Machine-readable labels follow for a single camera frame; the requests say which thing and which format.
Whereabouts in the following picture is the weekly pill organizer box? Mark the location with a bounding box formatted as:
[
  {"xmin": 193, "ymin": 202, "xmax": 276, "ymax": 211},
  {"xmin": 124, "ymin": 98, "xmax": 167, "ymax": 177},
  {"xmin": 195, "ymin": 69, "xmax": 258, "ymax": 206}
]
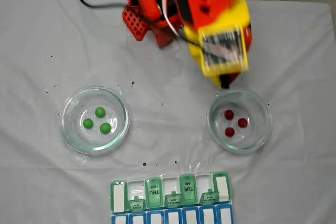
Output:
[{"xmin": 109, "ymin": 170, "xmax": 234, "ymax": 224}]

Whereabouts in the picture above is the white tablecloth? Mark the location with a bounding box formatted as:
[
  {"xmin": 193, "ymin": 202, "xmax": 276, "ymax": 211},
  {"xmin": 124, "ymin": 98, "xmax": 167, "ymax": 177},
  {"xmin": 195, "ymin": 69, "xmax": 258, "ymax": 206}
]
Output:
[{"xmin": 0, "ymin": 0, "xmax": 336, "ymax": 224}]

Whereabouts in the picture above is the glass bowl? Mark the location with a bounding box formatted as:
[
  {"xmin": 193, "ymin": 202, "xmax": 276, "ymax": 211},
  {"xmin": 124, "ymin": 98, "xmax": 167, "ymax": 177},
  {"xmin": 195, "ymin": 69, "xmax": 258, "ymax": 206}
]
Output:
[
  {"xmin": 206, "ymin": 89, "xmax": 273, "ymax": 154},
  {"xmin": 59, "ymin": 85, "xmax": 131, "ymax": 156}
]

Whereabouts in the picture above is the yellow camera mount with board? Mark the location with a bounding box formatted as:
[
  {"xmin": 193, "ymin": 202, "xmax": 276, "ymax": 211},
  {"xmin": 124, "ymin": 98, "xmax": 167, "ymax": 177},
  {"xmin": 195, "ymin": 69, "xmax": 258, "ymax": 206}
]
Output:
[{"xmin": 198, "ymin": 24, "xmax": 249, "ymax": 77}]

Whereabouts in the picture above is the black camera cable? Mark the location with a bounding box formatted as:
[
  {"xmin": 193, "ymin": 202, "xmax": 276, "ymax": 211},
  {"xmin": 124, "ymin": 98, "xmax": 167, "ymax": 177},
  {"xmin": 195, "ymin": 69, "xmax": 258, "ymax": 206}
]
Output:
[{"xmin": 46, "ymin": 0, "xmax": 211, "ymax": 54}]

